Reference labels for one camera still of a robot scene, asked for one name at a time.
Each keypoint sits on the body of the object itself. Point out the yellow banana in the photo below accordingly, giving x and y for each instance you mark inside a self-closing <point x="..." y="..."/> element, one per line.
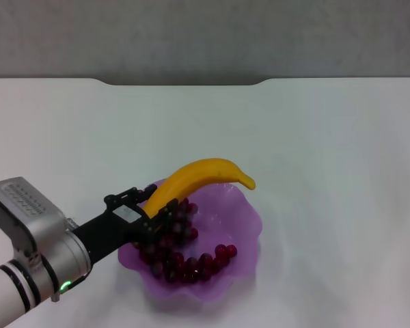
<point x="198" y="171"/>

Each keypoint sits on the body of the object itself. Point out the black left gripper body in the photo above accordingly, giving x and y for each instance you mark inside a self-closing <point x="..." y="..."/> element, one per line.
<point x="112" y="232"/>

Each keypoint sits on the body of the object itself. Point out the purple wavy plastic bowl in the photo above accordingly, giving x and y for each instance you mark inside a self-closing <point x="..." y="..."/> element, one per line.
<point x="239" y="218"/>

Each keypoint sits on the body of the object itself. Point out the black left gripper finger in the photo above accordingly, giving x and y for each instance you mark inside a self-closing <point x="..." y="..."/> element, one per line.
<point x="160" y="222"/>
<point x="126" y="198"/>

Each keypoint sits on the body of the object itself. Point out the dark red grape bunch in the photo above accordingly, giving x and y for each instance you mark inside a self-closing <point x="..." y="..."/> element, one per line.
<point x="191" y="266"/>

